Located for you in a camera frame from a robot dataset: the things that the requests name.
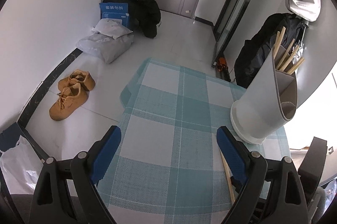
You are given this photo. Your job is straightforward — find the dark flat panel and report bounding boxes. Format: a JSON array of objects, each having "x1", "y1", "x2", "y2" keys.
[{"x1": 0, "y1": 122, "x2": 46, "y2": 164}]

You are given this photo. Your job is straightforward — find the large white plastic bag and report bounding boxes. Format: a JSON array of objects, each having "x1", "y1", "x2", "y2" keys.
[{"x1": 0, "y1": 136, "x2": 44, "y2": 194}]

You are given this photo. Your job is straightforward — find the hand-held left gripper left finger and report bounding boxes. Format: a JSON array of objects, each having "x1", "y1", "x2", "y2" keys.
[{"x1": 28, "y1": 125, "x2": 122, "y2": 224}]

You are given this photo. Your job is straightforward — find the blue cardboard box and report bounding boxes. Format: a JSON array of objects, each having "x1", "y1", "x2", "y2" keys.
[{"x1": 99, "y1": 3, "x2": 133, "y2": 29}]

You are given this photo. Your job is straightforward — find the white utensil holder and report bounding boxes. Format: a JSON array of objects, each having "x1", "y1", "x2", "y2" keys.
[{"x1": 230, "y1": 45, "x2": 298, "y2": 145}]

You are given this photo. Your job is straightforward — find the black hanging jacket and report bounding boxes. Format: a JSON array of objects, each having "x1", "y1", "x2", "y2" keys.
[{"x1": 234, "y1": 13, "x2": 306, "y2": 89}]

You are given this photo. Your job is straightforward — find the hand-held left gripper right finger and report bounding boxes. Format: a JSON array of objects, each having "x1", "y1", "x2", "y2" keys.
[{"x1": 217, "y1": 126, "x2": 310, "y2": 224}]

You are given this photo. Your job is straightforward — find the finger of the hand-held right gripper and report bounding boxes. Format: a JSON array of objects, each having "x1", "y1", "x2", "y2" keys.
[
  {"x1": 230, "y1": 175, "x2": 249, "y2": 194},
  {"x1": 297, "y1": 136, "x2": 329, "y2": 188}
]

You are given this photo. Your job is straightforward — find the grey plastic parcel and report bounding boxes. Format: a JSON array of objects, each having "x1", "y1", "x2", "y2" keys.
[{"x1": 76, "y1": 34, "x2": 134, "y2": 63}]

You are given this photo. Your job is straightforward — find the teal checked tablecloth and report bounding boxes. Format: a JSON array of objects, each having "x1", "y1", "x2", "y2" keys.
[{"x1": 120, "y1": 57, "x2": 293, "y2": 224}]

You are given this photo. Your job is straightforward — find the silver folded umbrella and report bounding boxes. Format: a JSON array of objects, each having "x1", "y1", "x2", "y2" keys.
[{"x1": 290, "y1": 27, "x2": 308, "y2": 74}]

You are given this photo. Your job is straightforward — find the black jacket pile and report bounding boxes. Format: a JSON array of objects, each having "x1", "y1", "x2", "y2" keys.
[{"x1": 103, "y1": 0, "x2": 162, "y2": 38}]

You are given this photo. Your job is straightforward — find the wooden chopstick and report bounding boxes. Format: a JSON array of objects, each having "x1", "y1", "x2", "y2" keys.
[
  {"x1": 286, "y1": 57, "x2": 305, "y2": 74},
  {"x1": 220, "y1": 152, "x2": 235, "y2": 202},
  {"x1": 272, "y1": 27, "x2": 286, "y2": 58},
  {"x1": 278, "y1": 39, "x2": 295, "y2": 66},
  {"x1": 273, "y1": 31, "x2": 281, "y2": 56},
  {"x1": 282, "y1": 44, "x2": 301, "y2": 71}
]

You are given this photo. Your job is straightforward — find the orange tool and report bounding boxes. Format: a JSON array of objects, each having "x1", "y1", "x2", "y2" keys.
[{"x1": 214, "y1": 57, "x2": 232, "y2": 80}]

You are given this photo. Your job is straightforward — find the black framed glass door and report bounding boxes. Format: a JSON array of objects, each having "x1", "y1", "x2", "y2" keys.
[{"x1": 211, "y1": 0, "x2": 266, "y2": 72}]

